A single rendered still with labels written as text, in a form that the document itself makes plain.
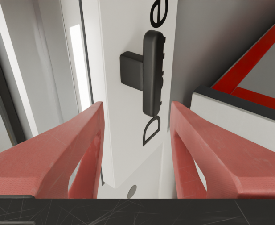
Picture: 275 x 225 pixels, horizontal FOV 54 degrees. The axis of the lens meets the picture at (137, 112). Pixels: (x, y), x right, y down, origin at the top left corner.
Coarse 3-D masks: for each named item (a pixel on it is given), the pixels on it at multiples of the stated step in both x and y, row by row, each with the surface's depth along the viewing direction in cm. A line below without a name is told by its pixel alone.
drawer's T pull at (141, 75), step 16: (160, 32) 19; (144, 48) 20; (160, 48) 20; (128, 64) 22; (144, 64) 20; (160, 64) 21; (128, 80) 23; (144, 80) 21; (160, 80) 22; (144, 96) 22; (160, 96) 23; (144, 112) 23
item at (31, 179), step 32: (64, 128) 9; (96, 128) 11; (0, 160) 6; (32, 160) 6; (64, 160) 7; (96, 160) 11; (0, 192) 5; (32, 192) 5; (64, 192) 7; (96, 192) 11; (0, 224) 5; (32, 224) 5; (64, 224) 5; (96, 224) 5; (128, 224) 5; (160, 224) 5; (192, 224) 5; (224, 224) 5; (256, 224) 5
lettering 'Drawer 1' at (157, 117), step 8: (160, 0) 24; (152, 8) 23; (152, 16) 24; (152, 24) 24; (160, 24) 25; (160, 104) 32; (152, 120) 31; (144, 136) 31; (152, 136) 33; (144, 144) 32
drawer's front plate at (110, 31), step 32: (96, 0) 18; (128, 0) 20; (96, 32) 20; (128, 32) 22; (96, 64) 21; (96, 96) 23; (128, 96) 25; (128, 128) 28; (160, 128) 34; (128, 160) 30
